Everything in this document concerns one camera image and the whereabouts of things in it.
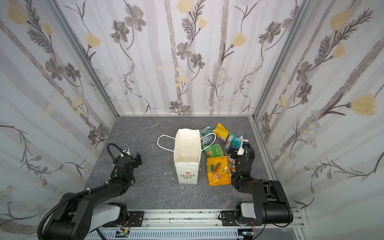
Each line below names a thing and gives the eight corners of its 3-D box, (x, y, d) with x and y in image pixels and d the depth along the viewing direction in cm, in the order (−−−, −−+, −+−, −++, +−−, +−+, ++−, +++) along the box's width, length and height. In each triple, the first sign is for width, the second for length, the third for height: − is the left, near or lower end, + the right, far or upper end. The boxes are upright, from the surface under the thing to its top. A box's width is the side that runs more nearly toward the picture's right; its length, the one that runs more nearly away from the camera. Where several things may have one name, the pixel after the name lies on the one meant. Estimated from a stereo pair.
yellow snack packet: (223, 142, 106) (224, 139, 103) (210, 131, 113) (210, 128, 109) (231, 135, 111) (233, 132, 107) (218, 125, 117) (219, 121, 113)
